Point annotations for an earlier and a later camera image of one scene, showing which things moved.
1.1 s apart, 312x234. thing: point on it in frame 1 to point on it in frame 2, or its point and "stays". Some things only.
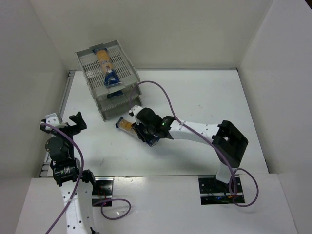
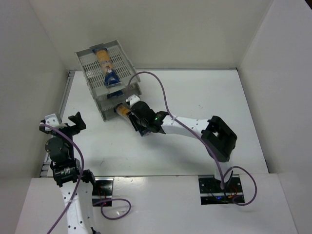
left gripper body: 72,126 stays
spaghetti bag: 126,126 to 122,109
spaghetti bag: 115,94 stays
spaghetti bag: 111,78 stays
